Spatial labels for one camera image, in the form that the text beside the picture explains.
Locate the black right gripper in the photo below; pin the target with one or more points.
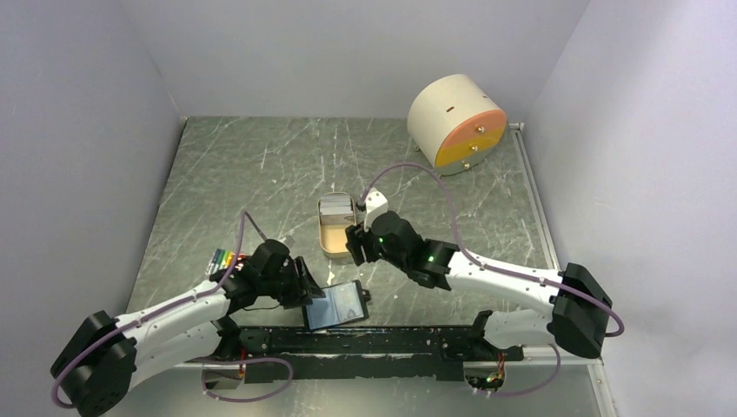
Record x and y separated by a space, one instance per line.
356 236

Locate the aluminium side rail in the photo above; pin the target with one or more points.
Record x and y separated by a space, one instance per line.
516 133

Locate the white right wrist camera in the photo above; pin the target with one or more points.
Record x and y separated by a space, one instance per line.
376 204

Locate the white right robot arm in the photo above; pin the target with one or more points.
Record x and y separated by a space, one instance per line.
568 308

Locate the black leather card holder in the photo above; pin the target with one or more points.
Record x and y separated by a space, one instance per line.
341 304

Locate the rainbow striped card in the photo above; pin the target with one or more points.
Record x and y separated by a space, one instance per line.
222 259

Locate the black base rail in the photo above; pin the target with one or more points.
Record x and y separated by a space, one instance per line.
363 352

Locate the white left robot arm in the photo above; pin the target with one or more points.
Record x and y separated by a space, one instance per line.
106 357

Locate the stack of cards in tray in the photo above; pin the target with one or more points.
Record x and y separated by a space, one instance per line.
336 209

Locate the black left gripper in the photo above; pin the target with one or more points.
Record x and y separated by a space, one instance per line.
303 288

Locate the cream round drawer cabinet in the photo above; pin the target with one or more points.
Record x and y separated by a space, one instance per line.
455 124

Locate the beige oval tray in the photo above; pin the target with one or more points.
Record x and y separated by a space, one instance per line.
332 238

